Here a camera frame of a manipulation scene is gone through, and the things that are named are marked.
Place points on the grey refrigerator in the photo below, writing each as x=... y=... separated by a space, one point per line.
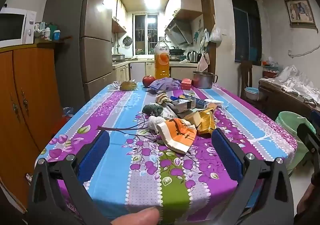
x=95 y=52

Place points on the white microwave oven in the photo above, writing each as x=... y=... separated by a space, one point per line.
x=12 y=25

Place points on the black wok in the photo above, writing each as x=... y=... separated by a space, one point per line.
x=177 y=51

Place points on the stack of colourful bowls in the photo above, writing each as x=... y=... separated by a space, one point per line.
x=270 y=69

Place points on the round hanging pan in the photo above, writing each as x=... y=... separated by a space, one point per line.
x=127 y=41

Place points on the gold foil wrapper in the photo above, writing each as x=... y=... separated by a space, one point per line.
x=207 y=122

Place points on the white grey pouch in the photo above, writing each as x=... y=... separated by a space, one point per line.
x=183 y=105

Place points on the beige cardboard box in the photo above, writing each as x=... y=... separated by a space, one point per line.
x=191 y=118

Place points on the steel electric kettle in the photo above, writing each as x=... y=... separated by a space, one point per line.
x=193 y=57

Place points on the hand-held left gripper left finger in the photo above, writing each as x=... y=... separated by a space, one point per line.
x=93 y=155

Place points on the hanging pink towel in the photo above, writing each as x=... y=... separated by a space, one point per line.
x=203 y=64

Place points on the steel range hood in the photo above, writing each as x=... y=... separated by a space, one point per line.
x=178 y=32

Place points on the brown white wrapper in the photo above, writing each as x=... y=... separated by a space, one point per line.
x=162 y=98

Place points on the dark wooden chair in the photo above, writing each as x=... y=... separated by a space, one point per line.
x=246 y=75

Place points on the barred kitchen window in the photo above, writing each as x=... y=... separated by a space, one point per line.
x=145 y=35

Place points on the person's left hand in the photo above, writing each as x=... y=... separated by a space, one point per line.
x=137 y=217

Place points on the white red-striped medicine box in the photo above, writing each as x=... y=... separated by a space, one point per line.
x=171 y=112

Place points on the framed elephant picture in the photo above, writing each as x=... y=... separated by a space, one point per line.
x=299 y=12

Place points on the orange wooden cabinet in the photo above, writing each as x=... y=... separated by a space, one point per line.
x=32 y=90

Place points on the small red box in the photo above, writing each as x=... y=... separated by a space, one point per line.
x=186 y=84

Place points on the white plastic bottle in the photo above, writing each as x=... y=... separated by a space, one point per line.
x=47 y=34

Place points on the dark room window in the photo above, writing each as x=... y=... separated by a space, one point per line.
x=246 y=27

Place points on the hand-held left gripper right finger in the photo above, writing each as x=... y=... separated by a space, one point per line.
x=226 y=157

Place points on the red apple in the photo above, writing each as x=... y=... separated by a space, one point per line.
x=149 y=81

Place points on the hanging cloth bundle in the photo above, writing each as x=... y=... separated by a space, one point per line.
x=205 y=37

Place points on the blue bowl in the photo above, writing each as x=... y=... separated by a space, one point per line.
x=252 y=93

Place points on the cream cabinet above hood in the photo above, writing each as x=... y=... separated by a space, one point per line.
x=185 y=2

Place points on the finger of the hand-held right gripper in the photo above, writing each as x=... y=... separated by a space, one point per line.
x=306 y=137

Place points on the orange juice bottle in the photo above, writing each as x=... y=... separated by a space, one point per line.
x=162 y=62

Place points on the orange white tissue packet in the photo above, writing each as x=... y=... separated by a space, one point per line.
x=177 y=135

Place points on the floral striped tablecloth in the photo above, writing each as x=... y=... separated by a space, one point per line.
x=120 y=165

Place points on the blue yellow carton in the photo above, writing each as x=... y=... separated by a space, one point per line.
x=203 y=103

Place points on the kitchen counter cabinets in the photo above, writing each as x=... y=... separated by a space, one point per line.
x=140 y=70

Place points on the dark green plush toy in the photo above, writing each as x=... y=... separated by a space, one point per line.
x=152 y=110

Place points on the purple snack bag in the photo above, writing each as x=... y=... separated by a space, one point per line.
x=165 y=85

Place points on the cream wall cabinets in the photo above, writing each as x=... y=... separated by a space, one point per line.
x=120 y=12

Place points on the green lined trash bin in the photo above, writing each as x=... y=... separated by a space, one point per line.
x=287 y=135

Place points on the hanging white plastic bag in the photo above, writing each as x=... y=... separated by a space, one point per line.
x=215 y=35

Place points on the dark wooden dining table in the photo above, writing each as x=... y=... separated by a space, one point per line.
x=275 y=97

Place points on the steel pan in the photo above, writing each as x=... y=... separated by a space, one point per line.
x=118 y=57

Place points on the bread in clear bag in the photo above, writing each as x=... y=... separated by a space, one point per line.
x=127 y=85

